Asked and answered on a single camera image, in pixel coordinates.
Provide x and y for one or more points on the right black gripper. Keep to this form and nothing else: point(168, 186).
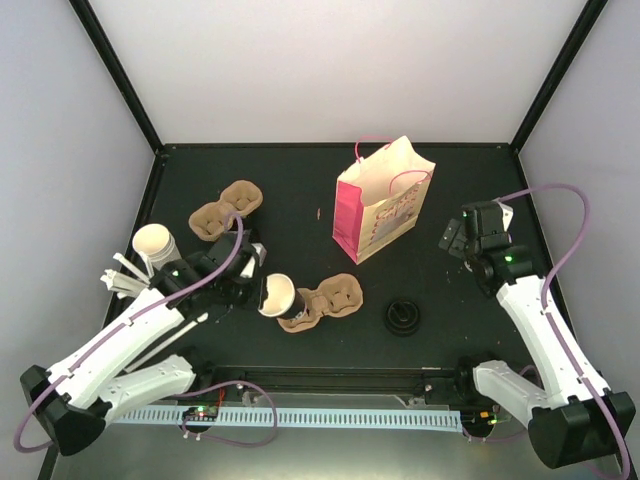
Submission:
point(452, 234)

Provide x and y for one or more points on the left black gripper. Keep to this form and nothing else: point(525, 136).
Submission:
point(252, 302)

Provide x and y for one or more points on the black paper coffee cup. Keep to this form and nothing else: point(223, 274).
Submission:
point(284, 301)

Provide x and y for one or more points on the cake print paper bag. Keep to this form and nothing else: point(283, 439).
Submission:
point(379, 198)

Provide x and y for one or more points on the brown cardboard cup carrier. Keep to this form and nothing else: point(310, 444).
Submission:
point(211, 220)

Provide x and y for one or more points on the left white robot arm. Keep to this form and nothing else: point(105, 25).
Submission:
point(75, 399)

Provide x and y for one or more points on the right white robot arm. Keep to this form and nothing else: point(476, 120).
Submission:
point(572, 415)

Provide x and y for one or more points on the stack of black lids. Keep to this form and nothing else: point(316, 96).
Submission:
point(402, 318)

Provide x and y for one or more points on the white stacked paper cups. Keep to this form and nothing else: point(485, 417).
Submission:
point(155, 243)

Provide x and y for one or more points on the small circuit board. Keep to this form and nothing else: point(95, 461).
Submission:
point(200, 413)

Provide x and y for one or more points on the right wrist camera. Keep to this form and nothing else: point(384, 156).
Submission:
point(507, 214)

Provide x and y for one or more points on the light blue cable duct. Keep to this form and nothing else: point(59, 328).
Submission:
point(309, 418)

